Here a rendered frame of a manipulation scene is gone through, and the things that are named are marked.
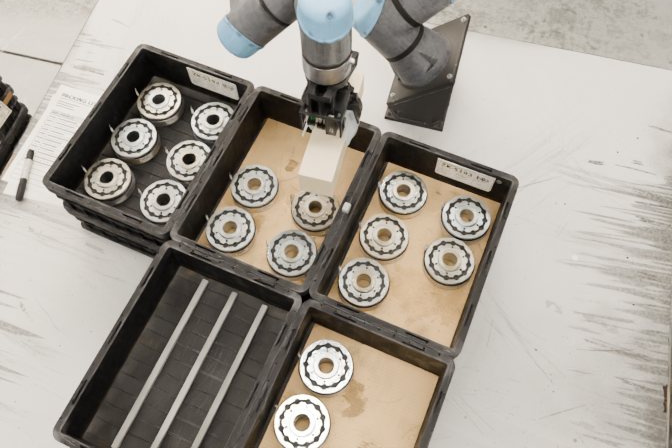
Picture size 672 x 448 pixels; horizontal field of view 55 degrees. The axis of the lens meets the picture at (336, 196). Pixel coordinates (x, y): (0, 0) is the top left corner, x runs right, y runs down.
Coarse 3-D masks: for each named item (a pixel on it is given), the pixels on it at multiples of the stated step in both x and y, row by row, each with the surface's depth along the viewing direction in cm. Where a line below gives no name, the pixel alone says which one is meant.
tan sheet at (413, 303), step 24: (432, 192) 142; (456, 192) 142; (432, 216) 140; (384, 240) 137; (432, 240) 137; (408, 264) 135; (336, 288) 133; (408, 288) 132; (432, 288) 132; (384, 312) 130; (408, 312) 130; (432, 312) 130; (456, 312) 130; (432, 336) 128
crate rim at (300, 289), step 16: (256, 96) 142; (288, 96) 142; (240, 112) 140; (368, 128) 138; (224, 144) 136; (368, 160) 134; (208, 176) 133; (352, 192) 131; (192, 208) 130; (176, 224) 128; (336, 224) 128; (176, 240) 127; (192, 240) 127; (224, 256) 125; (320, 256) 125; (256, 272) 124; (288, 288) 122; (304, 288) 122
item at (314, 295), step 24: (384, 144) 136; (408, 144) 136; (480, 168) 133; (360, 192) 131; (504, 216) 128; (336, 240) 127; (312, 288) 122; (480, 288) 122; (360, 312) 120; (408, 336) 118
